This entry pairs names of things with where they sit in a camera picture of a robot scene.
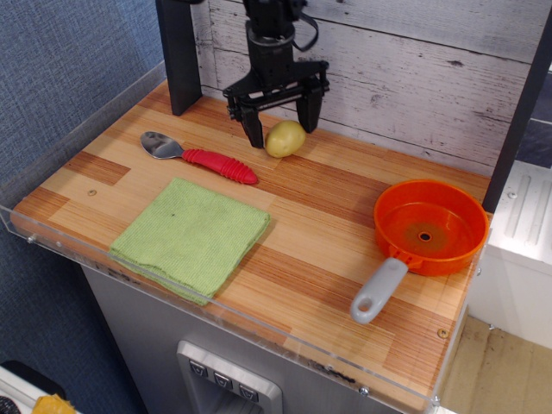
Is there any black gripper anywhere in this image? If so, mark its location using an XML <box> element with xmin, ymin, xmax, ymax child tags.
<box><xmin>223</xmin><ymin>36</ymin><xmax>329</xmax><ymax>148</ymax></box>

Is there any yellow potato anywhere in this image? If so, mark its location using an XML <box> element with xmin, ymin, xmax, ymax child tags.
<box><xmin>265</xmin><ymin>120</ymin><xmax>306</xmax><ymax>159</ymax></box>

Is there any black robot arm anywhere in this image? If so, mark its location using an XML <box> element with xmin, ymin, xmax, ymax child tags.
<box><xmin>223</xmin><ymin>1</ymin><xmax>329</xmax><ymax>148</ymax></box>

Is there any green cloth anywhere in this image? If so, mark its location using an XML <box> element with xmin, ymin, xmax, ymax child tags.
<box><xmin>110</xmin><ymin>179</ymin><xmax>271</xmax><ymax>306</ymax></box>

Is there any clear acrylic table guard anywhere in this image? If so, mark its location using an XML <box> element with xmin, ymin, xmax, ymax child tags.
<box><xmin>1</xmin><ymin>66</ymin><xmax>488</xmax><ymax>413</ymax></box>

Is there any grey cabinet with dispenser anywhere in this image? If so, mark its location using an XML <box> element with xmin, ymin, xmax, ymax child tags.
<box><xmin>84</xmin><ymin>268</ymin><xmax>394</xmax><ymax>413</ymax></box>

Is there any white side cabinet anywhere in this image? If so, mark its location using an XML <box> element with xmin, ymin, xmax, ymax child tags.
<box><xmin>467</xmin><ymin>160</ymin><xmax>551</xmax><ymax>348</ymax></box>

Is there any yellow black object bottom left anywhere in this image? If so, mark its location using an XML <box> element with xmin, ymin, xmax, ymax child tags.
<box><xmin>1</xmin><ymin>361</ymin><xmax>78</xmax><ymax>414</ymax></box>

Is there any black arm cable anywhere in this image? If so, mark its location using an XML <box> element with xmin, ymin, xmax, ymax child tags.
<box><xmin>292</xmin><ymin>10</ymin><xmax>320</xmax><ymax>53</ymax></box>

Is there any red handled metal spoon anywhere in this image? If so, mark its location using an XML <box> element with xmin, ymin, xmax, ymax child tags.
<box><xmin>140</xmin><ymin>131</ymin><xmax>258</xmax><ymax>185</ymax></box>

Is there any orange pot grey handle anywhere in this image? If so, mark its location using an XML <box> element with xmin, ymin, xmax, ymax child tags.
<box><xmin>349</xmin><ymin>179</ymin><xmax>489</xmax><ymax>324</ymax></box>

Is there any dark right vertical post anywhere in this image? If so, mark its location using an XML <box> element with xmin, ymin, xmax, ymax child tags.
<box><xmin>482</xmin><ymin>8</ymin><xmax>551</xmax><ymax>213</ymax></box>

